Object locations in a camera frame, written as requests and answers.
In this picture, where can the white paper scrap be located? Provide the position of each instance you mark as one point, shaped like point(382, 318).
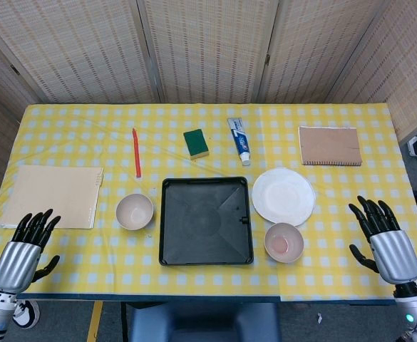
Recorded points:
point(319, 318)

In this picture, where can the blue white toothpaste tube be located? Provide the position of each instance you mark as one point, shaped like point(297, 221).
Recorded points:
point(240, 140)

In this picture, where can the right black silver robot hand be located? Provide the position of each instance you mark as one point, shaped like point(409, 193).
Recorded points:
point(395, 253)

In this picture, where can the red pen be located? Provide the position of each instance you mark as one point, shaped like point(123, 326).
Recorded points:
point(137, 153)

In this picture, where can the green yellow sponge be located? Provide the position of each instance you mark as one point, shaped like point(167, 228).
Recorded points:
point(195, 142)

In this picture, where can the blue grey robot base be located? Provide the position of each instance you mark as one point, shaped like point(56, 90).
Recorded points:
point(201, 322)

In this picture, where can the black square plastic tray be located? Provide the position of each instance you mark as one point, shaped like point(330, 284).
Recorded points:
point(201, 224)

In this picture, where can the white paper plate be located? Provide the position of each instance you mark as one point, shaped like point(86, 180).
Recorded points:
point(283, 196)

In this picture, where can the beige file folder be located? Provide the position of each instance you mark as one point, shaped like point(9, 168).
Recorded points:
point(55, 194)

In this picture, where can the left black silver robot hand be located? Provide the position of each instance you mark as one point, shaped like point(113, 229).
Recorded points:
point(15, 260)

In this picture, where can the black white sneaker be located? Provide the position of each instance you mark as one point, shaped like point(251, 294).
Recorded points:
point(26, 314)

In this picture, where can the brown spiral notebook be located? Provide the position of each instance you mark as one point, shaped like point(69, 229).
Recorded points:
point(331, 146)

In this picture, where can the beige bowl with pink stain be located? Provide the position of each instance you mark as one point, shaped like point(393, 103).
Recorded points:
point(283, 243)

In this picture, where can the yellow white checked tablecloth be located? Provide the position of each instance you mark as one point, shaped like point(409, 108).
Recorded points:
point(87, 270)

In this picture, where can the woven folding screen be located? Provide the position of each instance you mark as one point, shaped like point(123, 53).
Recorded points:
point(208, 50)

